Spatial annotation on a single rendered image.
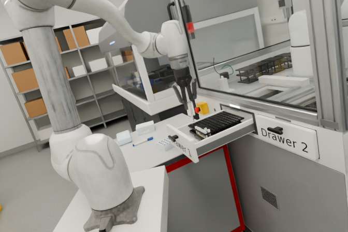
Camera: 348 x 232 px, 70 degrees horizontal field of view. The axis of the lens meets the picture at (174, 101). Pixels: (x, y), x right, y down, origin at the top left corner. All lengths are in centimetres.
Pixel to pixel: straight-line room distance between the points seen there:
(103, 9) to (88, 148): 46
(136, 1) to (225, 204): 148
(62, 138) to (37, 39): 35
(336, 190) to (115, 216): 75
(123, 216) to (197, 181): 66
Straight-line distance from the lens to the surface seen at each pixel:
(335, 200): 110
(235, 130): 117
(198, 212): 155
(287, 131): 105
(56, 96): 97
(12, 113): 553
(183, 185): 143
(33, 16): 97
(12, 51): 496
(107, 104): 537
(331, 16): 83
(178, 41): 110
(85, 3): 89
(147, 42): 118
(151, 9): 196
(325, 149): 99
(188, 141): 106
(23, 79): 494
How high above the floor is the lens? 136
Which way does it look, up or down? 15 degrees down
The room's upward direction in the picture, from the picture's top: 15 degrees counter-clockwise
